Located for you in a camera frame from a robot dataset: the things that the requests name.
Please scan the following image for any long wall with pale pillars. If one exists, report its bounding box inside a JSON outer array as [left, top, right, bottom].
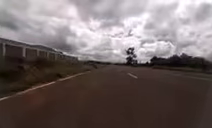
[[0, 35, 80, 65]]

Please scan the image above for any lone dark tree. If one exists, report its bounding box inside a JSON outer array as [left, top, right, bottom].
[[125, 47, 138, 66]]

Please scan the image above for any dark row of trees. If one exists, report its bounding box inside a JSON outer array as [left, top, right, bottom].
[[149, 52, 212, 70]]

